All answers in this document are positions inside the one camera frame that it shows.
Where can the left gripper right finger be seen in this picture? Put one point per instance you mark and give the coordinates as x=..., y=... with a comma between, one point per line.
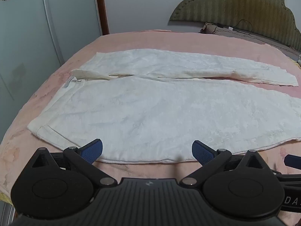
x=236, y=186

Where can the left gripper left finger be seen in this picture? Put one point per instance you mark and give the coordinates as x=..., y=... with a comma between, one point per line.
x=57, y=185

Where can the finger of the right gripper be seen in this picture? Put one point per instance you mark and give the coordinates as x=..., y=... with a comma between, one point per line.
x=293, y=161

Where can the white pants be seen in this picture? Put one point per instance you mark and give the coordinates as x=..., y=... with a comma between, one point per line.
x=148, y=106

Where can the olive green headboard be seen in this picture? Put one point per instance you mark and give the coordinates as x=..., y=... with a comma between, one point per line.
x=269, y=18

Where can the grey patterned pillow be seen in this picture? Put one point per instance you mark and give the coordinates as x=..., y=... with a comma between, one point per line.
x=215, y=29

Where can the glass wardrobe door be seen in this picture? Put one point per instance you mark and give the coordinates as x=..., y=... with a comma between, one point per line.
x=37, y=37

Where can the brown wooden door frame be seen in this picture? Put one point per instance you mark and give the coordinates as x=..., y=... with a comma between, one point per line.
x=103, y=16

